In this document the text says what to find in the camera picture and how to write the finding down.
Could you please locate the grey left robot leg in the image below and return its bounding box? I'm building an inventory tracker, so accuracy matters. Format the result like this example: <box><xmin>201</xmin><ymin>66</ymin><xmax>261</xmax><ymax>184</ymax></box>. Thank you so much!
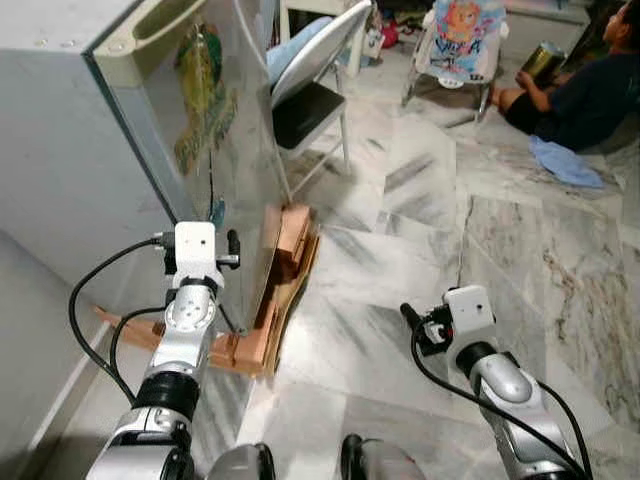
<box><xmin>204</xmin><ymin>442</ymin><xmax>277</xmax><ymax>480</ymax></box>

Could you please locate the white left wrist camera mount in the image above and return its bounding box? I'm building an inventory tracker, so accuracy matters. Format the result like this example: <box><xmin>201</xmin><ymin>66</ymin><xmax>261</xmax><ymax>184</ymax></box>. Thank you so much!
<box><xmin>174</xmin><ymin>221</ymin><xmax>224</xmax><ymax>291</ymax></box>

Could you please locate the short black left arm cable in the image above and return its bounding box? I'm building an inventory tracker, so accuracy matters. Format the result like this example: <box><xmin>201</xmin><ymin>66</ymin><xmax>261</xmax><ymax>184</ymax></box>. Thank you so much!
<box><xmin>109</xmin><ymin>304</ymin><xmax>167</xmax><ymax>393</ymax></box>

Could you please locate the grey robot leg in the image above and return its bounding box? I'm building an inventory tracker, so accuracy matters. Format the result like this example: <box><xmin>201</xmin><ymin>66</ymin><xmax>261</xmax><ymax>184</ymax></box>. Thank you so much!
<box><xmin>339</xmin><ymin>433</ymin><xmax>428</xmax><ymax>480</ymax></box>
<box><xmin>204</xmin><ymin>442</ymin><xmax>277</xmax><ymax>480</ymax></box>

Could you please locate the sitting person dark shirt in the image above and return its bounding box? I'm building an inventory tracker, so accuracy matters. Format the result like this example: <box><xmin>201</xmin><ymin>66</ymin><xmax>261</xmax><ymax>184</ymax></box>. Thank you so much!
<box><xmin>489</xmin><ymin>0</ymin><xmax>640</xmax><ymax>153</ymax></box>

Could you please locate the small red object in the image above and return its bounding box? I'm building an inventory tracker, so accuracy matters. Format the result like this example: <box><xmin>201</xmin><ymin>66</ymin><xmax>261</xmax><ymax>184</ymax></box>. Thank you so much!
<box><xmin>377</xmin><ymin>19</ymin><xmax>400</xmax><ymax>50</ymax></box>

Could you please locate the grey fridge cabinet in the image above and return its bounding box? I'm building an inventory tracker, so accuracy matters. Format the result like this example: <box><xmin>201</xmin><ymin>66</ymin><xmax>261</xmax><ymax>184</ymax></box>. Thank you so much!
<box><xmin>0</xmin><ymin>0</ymin><xmax>246</xmax><ymax>336</ymax></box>

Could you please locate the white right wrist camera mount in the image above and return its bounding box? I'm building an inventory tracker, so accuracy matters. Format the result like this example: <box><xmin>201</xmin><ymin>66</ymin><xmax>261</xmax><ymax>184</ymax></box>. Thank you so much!
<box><xmin>444</xmin><ymin>284</ymin><xmax>497</xmax><ymax>347</ymax></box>

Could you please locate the blue cloth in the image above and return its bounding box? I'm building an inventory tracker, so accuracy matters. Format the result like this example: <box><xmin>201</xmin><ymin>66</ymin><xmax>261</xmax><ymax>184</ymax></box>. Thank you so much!
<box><xmin>527</xmin><ymin>134</ymin><xmax>607</xmax><ymax>191</ymax></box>

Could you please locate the short black right arm cable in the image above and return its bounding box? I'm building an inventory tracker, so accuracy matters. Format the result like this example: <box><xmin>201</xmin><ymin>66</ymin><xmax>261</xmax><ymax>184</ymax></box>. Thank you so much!
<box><xmin>538</xmin><ymin>378</ymin><xmax>595</xmax><ymax>479</ymax></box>

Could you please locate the baby bouncer lion print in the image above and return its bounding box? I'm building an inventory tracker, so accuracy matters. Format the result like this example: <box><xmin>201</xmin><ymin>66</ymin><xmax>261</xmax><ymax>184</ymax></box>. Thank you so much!
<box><xmin>403</xmin><ymin>0</ymin><xmax>513</xmax><ymax>109</ymax></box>

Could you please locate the orange red brick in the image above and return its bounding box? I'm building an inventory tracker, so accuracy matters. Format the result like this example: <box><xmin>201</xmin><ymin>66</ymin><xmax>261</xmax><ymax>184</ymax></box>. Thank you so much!
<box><xmin>262</xmin><ymin>203</ymin><xmax>319</xmax><ymax>331</ymax></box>
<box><xmin>95</xmin><ymin>305</ymin><xmax>163</xmax><ymax>353</ymax></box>
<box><xmin>208</xmin><ymin>325</ymin><xmax>283</xmax><ymax>378</ymax></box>

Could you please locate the short black arm cable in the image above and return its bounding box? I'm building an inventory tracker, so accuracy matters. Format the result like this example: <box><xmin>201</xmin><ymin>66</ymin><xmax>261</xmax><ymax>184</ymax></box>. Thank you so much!
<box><xmin>538</xmin><ymin>378</ymin><xmax>595</xmax><ymax>479</ymax></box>
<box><xmin>109</xmin><ymin>304</ymin><xmax>167</xmax><ymax>393</ymax></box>

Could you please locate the shiny metal tin can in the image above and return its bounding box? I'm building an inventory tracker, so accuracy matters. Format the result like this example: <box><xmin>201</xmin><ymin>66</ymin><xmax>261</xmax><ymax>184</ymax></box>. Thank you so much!
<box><xmin>520</xmin><ymin>41</ymin><xmax>567</xmax><ymax>87</ymax></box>

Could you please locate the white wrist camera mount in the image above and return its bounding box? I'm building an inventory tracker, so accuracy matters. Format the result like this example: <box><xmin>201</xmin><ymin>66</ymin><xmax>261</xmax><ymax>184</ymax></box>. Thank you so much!
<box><xmin>444</xmin><ymin>284</ymin><xmax>497</xmax><ymax>347</ymax></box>
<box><xmin>174</xmin><ymin>221</ymin><xmax>224</xmax><ymax>291</ymax></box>

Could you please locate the glossy fridge door beige handle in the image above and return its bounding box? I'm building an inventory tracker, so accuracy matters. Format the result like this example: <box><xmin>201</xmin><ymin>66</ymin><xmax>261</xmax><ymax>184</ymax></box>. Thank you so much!
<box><xmin>88</xmin><ymin>0</ymin><xmax>293</xmax><ymax>331</ymax></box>

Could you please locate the grey right robot leg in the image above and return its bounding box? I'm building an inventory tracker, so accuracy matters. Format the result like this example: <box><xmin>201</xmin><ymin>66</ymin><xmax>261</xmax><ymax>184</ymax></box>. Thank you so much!
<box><xmin>339</xmin><ymin>433</ymin><xmax>428</xmax><ymax>480</ymax></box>

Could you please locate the white folding chair black seat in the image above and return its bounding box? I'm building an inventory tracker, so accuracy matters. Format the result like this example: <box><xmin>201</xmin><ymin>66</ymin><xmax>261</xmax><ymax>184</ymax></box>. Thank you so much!
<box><xmin>267</xmin><ymin>0</ymin><xmax>377</xmax><ymax>197</ymax></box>

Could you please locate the green yellow door sticker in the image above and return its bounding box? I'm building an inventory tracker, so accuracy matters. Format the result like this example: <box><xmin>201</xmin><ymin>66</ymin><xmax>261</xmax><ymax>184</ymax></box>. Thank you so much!
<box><xmin>173</xmin><ymin>22</ymin><xmax>243</xmax><ymax>177</ymax></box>

